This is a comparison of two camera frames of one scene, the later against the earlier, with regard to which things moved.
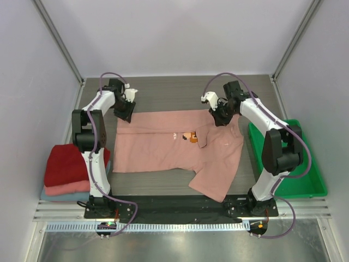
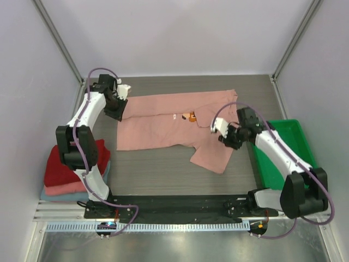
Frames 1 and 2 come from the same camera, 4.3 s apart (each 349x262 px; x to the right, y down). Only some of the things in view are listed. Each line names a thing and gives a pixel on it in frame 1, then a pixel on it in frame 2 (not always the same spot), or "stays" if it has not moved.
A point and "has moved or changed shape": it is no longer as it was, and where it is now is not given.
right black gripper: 221,117 -> 232,139
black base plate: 156,209 stays
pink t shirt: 190,140 has moved or changed shape
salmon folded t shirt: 76,188 stays
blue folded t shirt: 71,197 stays
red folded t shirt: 65,163 stays
